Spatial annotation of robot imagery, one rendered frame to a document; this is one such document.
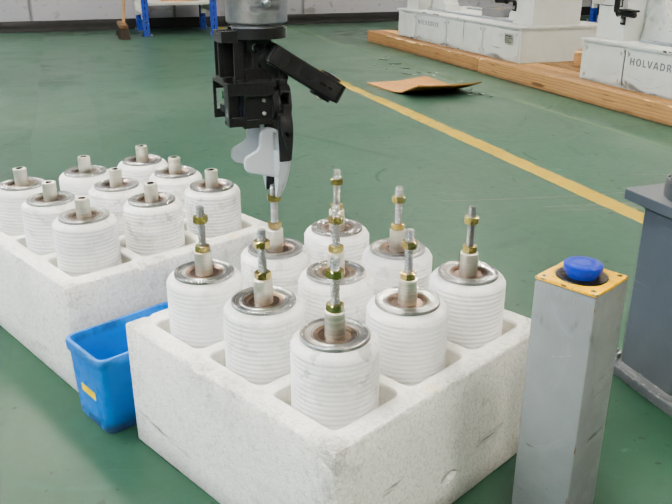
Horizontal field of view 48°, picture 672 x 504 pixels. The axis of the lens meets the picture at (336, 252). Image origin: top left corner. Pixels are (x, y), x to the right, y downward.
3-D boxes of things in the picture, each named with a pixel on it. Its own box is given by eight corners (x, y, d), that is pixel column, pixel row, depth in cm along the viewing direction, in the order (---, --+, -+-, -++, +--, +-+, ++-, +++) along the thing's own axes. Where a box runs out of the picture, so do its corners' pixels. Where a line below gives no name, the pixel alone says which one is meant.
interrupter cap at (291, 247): (308, 258, 101) (308, 253, 101) (251, 263, 99) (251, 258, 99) (297, 239, 108) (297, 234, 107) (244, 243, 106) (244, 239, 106)
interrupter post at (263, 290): (267, 309, 86) (266, 283, 85) (249, 305, 87) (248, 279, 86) (278, 301, 88) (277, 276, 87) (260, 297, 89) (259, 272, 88)
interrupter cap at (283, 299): (274, 323, 83) (274, 318, 83) (218, 309, 86) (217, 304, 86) (308, 297, 89) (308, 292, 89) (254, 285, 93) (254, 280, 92)
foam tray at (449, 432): (337, 343, 130) (337, 246, 124) (535, 440, 105) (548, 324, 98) (137, 438, 105) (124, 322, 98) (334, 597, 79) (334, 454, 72)
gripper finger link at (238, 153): (228, 184, 103) (227, 119, 98) (269, 179, 105) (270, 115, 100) (235, 193, 100) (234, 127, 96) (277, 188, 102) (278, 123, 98)
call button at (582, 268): (573, 269, 82) (575, 251, 81) (608, 280, 79) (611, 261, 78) (554, 279, 79) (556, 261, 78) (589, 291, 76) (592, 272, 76)
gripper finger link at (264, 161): (242, 200, 97) (236, 128, 95) (286, 195, 99) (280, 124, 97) (250, 204, 94) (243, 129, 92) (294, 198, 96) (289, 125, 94)
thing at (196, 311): (233, 371, 108) (226, 254, 102) (259, 403, 100) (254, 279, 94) (167, 388, 104) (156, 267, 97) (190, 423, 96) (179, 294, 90)
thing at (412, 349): (375, 461, 89) (378, 324, 82) (355, 416, 98) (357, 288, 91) (452, 450, 91) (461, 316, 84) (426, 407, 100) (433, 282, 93)
